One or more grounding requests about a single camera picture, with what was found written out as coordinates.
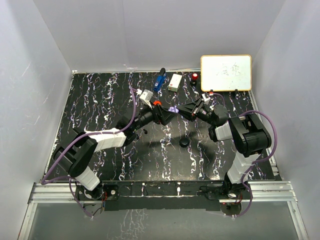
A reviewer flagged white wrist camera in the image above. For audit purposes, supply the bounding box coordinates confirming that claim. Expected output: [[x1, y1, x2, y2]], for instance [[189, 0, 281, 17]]
[[201, 93, 211, 105], [136, 89, 153, 106]]

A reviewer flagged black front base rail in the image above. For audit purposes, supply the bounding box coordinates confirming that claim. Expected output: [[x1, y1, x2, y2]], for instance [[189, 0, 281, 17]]
[[75, 180, 250, 211]]

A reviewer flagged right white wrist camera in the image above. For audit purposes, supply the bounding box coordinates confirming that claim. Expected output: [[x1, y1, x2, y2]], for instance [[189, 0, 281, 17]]
[[201, 93, 211, 105]]

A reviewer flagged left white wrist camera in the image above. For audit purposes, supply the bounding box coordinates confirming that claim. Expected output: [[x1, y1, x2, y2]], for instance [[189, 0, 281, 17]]
[[136, 89, 153, 106]]

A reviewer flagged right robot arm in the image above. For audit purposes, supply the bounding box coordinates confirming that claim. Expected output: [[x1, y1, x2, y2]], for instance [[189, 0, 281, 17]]
[[177, 98, 272, 199]]

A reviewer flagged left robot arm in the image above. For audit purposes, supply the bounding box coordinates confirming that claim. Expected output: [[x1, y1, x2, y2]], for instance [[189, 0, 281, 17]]
[[58, 104, 179, 200]]

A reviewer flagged white whiteboard wooden frame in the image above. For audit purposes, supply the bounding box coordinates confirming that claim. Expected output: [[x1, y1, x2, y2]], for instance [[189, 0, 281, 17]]
[[200, 54, 252, 92]]

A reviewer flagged blue black stapler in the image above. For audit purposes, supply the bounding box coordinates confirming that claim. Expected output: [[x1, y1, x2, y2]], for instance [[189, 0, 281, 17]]
[[153, 67, 167, 92]]

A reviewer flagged red emergency stop button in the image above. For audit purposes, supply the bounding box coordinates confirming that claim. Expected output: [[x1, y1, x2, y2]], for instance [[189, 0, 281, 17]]
[[190, 72, 199, 86]]

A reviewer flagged white rectangular box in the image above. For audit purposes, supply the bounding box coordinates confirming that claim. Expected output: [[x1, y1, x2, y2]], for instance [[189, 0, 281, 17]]
[[168, 73, 182, 92]]

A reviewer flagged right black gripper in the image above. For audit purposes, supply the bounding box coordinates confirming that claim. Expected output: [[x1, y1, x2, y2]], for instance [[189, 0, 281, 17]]
[[176, 97, 216, 126]]

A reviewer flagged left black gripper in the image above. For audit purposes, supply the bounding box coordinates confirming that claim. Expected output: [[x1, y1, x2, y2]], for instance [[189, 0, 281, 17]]
[[132, 101, 177, 132]]

